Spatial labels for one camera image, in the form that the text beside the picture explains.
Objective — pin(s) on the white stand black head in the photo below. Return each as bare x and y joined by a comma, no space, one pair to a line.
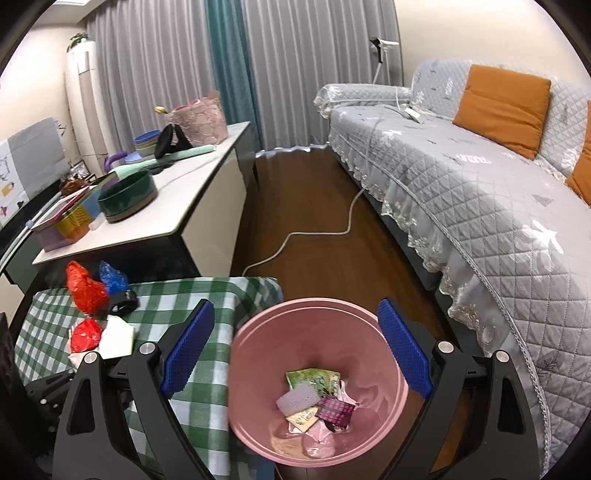
379,48

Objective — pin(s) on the large red plastic bag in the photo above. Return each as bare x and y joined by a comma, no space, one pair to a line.
87,290

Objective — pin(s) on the stack of plastic bowls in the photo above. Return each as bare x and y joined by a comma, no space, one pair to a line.
145,143

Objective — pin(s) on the green potted plant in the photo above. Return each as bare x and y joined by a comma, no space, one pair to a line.
78,40

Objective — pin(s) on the colourful tin box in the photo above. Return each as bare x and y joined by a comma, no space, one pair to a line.
69,226

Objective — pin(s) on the pink plastic bucket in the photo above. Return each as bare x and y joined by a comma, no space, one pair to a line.
258,350

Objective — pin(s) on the blue plastic bag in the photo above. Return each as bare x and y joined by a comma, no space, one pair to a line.
113,277

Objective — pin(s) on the green checked tablecloth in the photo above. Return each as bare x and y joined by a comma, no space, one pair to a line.
152,295

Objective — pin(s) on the brown ornament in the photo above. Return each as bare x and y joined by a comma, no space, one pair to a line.
74,187

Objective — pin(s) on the black packet white mark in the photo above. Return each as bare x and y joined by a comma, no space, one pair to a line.
122,302

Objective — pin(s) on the white power strip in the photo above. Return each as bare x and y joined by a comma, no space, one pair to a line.
412,114

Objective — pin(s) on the pink floral bag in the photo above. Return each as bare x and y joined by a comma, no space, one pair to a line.
203,120

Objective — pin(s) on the purple plastic container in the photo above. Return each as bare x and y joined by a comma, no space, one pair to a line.
113,159

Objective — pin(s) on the grey curtain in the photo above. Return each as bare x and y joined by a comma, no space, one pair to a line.
152,69
314,69

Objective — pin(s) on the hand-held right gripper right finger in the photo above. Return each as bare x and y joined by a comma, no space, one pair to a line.
404,350

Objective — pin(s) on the teal curtain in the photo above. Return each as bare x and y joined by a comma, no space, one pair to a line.
231,69

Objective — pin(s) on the green round tin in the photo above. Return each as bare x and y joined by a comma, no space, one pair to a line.
129,198

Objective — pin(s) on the yellow artificial flower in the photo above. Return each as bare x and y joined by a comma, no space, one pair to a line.
160,110

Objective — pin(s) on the television cabinet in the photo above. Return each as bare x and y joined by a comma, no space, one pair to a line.
23,263

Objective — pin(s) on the grey printed television cover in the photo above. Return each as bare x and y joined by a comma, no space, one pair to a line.
37,152

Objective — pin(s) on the small red plastic bag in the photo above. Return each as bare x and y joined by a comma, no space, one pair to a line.
87,334

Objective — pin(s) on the white top coffee table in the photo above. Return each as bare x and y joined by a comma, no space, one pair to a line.
184,203

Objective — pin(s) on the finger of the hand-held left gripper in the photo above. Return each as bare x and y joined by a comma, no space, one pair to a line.
48,390

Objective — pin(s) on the white standing air conditioner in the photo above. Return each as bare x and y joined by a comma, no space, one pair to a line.
85,101

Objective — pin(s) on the beige tissue pack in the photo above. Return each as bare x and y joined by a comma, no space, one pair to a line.
302,417

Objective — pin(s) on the purple dotted packet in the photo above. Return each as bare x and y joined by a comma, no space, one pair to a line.
336,410

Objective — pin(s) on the small white container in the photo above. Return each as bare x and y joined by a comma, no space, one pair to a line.
94,224

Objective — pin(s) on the green panda snack packet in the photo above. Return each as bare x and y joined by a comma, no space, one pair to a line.
314,378

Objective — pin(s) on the grey quilted sofa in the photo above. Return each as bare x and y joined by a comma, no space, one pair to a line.
461,194

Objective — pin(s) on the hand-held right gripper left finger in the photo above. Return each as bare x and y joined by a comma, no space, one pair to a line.
189,350

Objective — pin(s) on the orange cushion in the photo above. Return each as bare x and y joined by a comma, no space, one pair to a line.
582,170
503,106

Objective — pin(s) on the mint green tray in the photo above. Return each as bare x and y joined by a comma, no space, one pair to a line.
184,154

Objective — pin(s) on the cream paper box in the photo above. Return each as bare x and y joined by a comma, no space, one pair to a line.
117,337

